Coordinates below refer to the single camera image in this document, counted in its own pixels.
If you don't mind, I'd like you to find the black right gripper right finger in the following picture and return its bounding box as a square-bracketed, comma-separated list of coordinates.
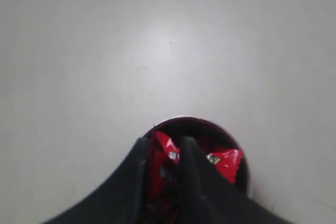
[178, 137, 286, 223]

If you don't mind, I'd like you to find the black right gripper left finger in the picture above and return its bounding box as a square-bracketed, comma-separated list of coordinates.
[46, 137, 152, 223]

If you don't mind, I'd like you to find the red candy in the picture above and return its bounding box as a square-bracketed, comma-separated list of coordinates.
[207, 149, 244, 184]
[145, 131, 180, 223]

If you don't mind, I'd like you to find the shiny steel cup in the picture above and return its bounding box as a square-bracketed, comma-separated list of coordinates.
[145, 115, 251, 198]

